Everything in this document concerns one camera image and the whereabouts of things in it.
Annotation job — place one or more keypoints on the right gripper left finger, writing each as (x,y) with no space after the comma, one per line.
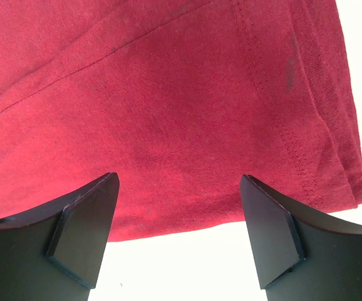
(55,250)

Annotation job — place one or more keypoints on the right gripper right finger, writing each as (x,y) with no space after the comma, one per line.
(299,252)

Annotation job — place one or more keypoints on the red t shirt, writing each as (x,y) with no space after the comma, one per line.
(180,99)

